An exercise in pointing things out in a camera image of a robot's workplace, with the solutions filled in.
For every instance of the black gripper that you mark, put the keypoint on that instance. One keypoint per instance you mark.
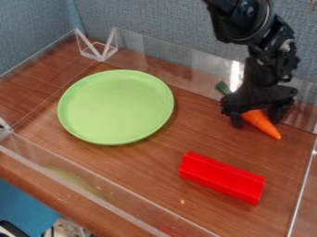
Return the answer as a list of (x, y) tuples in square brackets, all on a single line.
[(258, 93)]

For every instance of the orange toy carrot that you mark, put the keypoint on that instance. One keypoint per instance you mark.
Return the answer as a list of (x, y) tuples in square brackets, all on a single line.
[(254, 116)]

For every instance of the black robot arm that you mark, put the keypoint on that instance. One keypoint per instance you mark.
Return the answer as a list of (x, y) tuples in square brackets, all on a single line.
[(247, 22)]

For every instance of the red rectangular block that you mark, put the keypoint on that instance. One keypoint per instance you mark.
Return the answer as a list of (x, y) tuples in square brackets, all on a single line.
[(220, 177)]

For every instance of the green plastic plate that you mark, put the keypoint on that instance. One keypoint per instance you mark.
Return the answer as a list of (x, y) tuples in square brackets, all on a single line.
[(115, 107)]

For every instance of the clear acrylic corner bracket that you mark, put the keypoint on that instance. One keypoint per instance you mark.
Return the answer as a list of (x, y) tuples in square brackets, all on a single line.
[(95, 50)]

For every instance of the clear acrylic enclosure walls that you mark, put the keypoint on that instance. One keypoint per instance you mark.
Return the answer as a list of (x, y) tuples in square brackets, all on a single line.
[(121, 190)]

